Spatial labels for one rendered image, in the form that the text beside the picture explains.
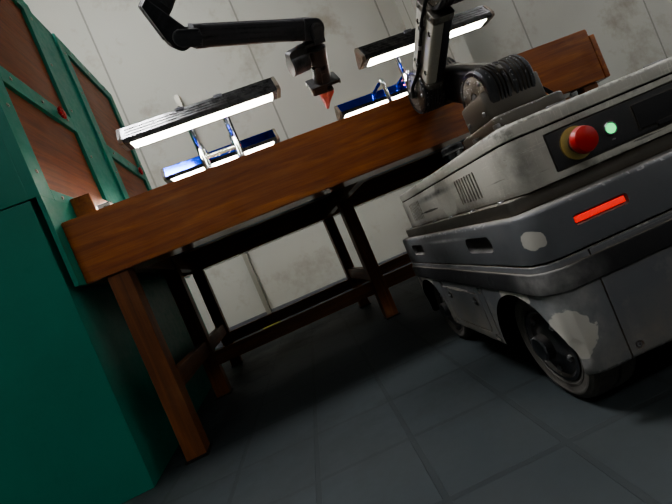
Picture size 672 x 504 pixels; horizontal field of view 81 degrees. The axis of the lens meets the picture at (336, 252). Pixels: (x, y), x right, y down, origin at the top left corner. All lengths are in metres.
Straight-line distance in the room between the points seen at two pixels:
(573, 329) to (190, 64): 3.66
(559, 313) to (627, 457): 0.20
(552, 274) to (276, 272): 2.95
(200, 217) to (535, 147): 0.89
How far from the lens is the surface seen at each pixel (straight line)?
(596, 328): 0.69
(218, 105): 1.61
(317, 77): 1.35
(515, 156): 0.67
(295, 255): 3.43
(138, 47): 4.13
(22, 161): 1.36
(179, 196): 1.23
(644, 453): 0.70
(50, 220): 1.29
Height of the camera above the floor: 0.41
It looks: 1 degrees down
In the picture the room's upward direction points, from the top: 23 degrees counter-clockwise
